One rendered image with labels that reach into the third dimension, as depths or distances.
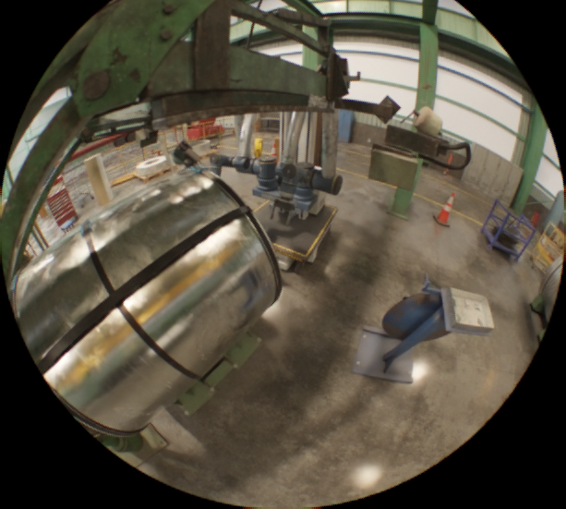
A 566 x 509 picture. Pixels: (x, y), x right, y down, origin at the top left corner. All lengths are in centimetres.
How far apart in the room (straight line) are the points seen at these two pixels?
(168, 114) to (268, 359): 171
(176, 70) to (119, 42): 12
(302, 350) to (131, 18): 196
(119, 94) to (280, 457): 191
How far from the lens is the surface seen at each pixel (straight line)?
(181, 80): 38
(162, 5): 41
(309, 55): 419
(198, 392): 179
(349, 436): 181
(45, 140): 39
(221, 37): 43
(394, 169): 73
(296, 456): 177
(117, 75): 36
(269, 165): 202
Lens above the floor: 170
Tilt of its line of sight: 36 degrees down
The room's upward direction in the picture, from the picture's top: 2 degrees clockwise
